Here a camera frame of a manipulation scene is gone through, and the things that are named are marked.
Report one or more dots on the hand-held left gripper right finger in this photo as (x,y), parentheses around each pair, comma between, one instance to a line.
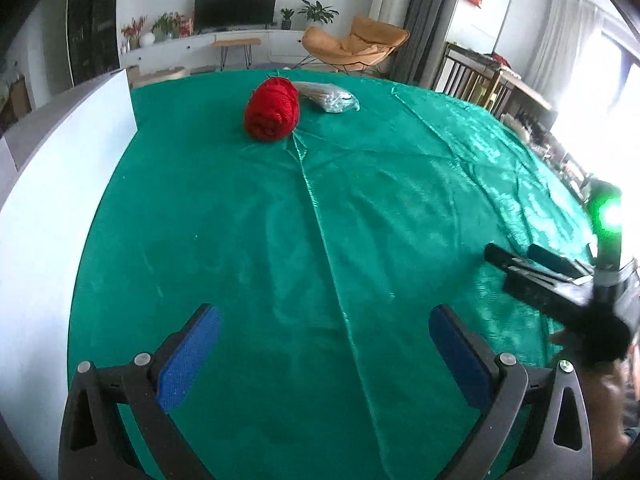
(462,360)

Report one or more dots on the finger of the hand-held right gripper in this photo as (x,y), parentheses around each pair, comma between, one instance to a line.
(550,259)
(505,257)

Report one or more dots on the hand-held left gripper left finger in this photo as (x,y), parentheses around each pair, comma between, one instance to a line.
(189,357)

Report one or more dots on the white storage box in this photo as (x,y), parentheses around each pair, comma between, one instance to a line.
(50,235)

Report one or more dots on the red yarn ball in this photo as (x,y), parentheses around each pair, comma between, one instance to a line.
(272,110)

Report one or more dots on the person's right hand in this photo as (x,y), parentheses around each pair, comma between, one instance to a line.
(600,410)

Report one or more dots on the green tablecloth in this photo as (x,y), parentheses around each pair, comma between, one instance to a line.
(300,260)

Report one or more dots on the wooden railed crib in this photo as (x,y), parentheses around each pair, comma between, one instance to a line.
(480,82)

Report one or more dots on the white sheer curtain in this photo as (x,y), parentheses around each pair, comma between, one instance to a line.
(565,45)

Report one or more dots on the silver foil packet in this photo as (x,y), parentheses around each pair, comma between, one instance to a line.
(330,97)

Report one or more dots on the grey curtain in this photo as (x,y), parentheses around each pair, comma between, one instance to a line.
(425,15)

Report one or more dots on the orange lounge chair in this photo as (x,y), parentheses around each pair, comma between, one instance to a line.
(345,45)

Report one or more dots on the large potted plant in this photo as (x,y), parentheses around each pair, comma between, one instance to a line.
(317,11)

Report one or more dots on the white television cabinet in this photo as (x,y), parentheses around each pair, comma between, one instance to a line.
(200,47)

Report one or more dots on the wooden bench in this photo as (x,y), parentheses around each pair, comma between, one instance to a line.
(235,42)

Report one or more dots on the round white vase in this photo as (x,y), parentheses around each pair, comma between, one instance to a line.
(147,39)

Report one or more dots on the small potted plant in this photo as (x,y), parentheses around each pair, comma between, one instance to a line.
(287,19)

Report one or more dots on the red gift box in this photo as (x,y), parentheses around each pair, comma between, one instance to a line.
(186,26)

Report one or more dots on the red flower bouquet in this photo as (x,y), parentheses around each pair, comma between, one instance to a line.
(134,30)

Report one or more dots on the green leafy plant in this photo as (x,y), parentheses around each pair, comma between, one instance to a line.
(166,25)

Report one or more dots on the tall black cabinet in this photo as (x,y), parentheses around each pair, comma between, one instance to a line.
(95,25)

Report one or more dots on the black television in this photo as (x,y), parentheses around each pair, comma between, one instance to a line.
(235,9)

